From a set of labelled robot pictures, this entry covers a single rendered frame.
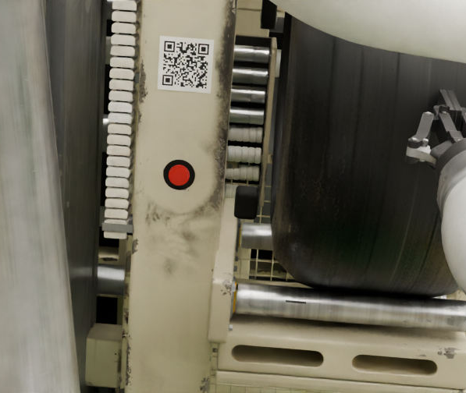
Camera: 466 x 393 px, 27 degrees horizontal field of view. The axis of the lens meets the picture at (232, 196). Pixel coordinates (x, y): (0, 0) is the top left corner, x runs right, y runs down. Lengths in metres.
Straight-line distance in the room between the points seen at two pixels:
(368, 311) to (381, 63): 0.38
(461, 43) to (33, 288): 0.32
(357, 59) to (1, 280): 0.65
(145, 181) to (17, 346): 0.78
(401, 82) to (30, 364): 0.66
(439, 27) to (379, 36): 0.04
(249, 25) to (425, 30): 1.32
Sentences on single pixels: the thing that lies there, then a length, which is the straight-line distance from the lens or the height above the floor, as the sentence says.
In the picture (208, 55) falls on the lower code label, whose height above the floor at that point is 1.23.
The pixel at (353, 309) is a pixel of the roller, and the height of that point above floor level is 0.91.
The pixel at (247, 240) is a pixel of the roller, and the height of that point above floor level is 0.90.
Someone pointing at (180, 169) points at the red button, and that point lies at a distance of 1.40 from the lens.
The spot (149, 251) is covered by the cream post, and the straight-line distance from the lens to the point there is 1.45.
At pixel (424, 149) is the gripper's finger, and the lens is 1.03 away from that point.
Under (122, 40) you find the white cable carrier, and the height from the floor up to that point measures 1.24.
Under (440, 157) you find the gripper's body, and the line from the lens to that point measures 1.00.
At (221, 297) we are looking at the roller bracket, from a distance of 1.34.
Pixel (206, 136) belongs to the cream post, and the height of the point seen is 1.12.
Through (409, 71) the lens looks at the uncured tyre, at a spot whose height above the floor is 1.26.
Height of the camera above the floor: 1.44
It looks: 17 degrees down
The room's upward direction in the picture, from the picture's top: 4 degrees clockwise
